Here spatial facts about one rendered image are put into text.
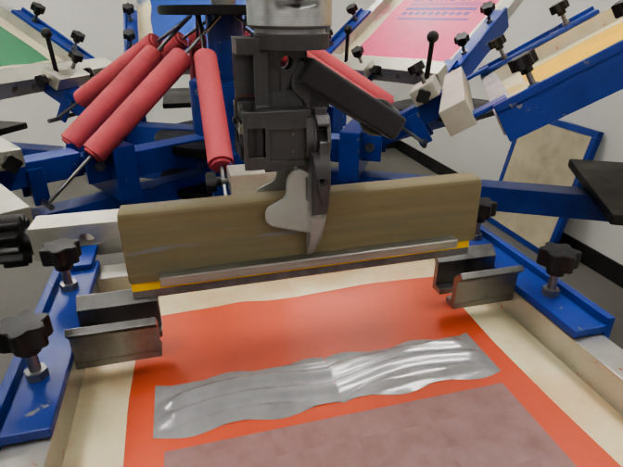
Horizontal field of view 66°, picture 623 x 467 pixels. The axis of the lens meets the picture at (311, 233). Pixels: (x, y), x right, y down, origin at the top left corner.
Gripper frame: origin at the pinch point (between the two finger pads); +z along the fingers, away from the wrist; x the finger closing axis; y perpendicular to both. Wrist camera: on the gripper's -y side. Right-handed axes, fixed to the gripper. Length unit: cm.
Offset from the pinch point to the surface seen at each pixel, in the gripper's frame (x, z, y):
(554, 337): 9.9, 11.3, -25.6
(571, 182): -161, 63, -191
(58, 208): -59, 16, 39
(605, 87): -19, -11, -53
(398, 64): -101, -7, -55
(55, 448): 12.3, 11.2, 25.2
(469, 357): 8.9, 12.9, -15.8
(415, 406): 13.6, 13.4, -7.1
